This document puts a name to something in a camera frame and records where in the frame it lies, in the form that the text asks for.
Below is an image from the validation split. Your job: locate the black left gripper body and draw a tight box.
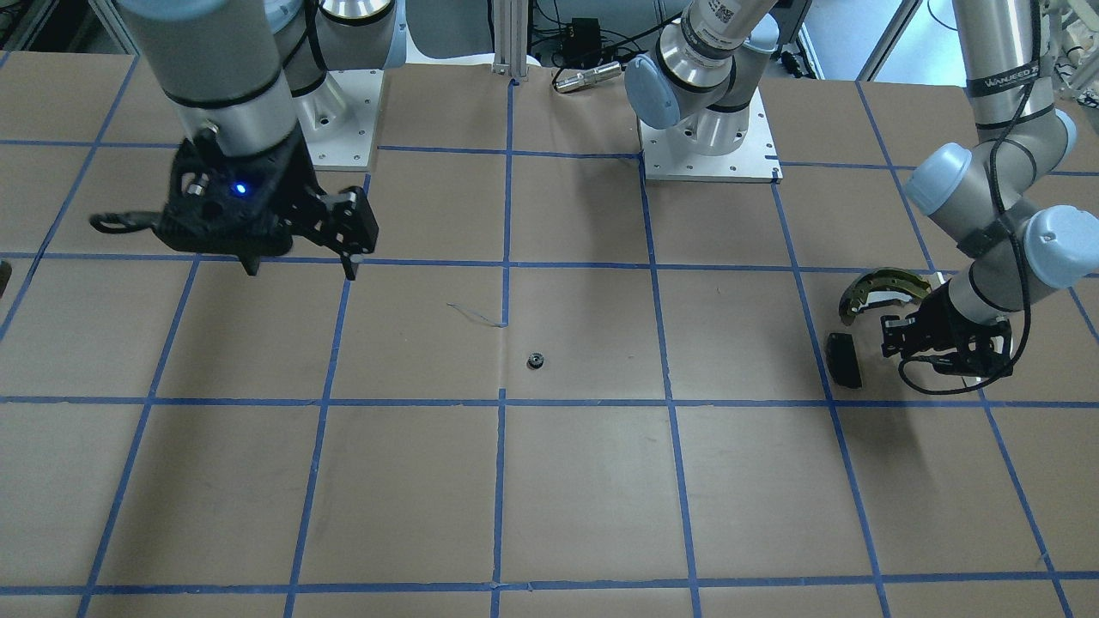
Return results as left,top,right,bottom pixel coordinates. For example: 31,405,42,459
880,284,1011,358

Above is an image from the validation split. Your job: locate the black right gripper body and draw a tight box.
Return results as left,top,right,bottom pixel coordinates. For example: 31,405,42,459
227,129,379,263

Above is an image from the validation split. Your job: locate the small black gear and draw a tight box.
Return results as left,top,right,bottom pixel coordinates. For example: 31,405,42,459
526,352,546,369

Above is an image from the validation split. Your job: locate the olive green brake shoe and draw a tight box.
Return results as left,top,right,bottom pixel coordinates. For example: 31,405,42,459
837,267,932,327

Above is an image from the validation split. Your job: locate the dark grey brake pad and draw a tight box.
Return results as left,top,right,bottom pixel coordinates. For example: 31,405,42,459
825,332,864,390

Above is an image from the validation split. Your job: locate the silver cylindrical connector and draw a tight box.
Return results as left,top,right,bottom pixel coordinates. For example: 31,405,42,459
552,62,624,93

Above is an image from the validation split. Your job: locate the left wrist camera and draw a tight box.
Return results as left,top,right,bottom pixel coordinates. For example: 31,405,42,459
930,336,1014,379

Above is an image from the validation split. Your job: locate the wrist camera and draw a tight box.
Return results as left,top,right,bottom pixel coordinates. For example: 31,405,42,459
154,140,264,257
930,336,1014,379

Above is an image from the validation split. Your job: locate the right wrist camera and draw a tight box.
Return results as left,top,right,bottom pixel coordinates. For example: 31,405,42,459
154,140,264,257

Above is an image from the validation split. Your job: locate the aluminium frame post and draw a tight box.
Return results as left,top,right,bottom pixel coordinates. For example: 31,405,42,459
488,0,531,82

